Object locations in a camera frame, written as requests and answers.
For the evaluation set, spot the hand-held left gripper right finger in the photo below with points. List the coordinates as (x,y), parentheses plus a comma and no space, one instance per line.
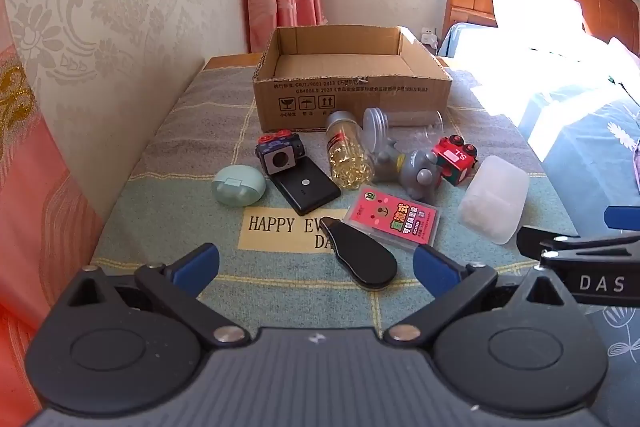
(435,269)

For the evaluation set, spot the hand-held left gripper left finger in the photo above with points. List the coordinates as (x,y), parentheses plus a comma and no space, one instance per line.
(200,264)

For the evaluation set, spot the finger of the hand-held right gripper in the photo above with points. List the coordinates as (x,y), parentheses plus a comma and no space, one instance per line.
(575,244)
(622,217)

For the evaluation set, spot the pink ink cartridge box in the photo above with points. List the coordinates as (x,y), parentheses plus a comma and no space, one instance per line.
(390,217)

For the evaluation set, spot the black oval tool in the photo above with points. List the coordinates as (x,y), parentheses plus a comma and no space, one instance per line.
(365,257)

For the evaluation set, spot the mint green earbuds case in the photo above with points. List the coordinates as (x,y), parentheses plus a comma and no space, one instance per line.
(237,187)

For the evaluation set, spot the white plastic bottle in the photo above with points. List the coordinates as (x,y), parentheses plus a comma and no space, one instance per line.
(492,202)

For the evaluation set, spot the red toy train car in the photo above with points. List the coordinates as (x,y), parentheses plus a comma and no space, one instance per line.
(452,157)

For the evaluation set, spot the black toy cube red wheels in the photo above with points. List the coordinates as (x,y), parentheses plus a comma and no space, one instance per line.
(280,157)

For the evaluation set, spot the brown cardboard box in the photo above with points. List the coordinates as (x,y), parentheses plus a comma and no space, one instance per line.
(350,92)

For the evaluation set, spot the blue floral bed sheet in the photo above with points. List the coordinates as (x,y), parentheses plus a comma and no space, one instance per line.
(600,132)

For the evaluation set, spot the grey elephant toy figure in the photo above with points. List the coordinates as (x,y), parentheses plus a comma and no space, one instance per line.
(420,172)

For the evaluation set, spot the black power bank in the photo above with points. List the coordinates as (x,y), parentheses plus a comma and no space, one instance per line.
(310,192)

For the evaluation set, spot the clear bottle of gold capsules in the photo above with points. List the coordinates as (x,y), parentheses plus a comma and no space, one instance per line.
(350,157)

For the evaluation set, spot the clear plastic jar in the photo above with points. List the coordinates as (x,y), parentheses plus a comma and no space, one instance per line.
(410,122)

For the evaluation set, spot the red gold-patterned curtain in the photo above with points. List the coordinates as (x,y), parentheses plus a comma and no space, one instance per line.
(30,157)

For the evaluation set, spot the white wall socket with charger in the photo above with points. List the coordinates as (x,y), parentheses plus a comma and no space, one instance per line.
(429,38)

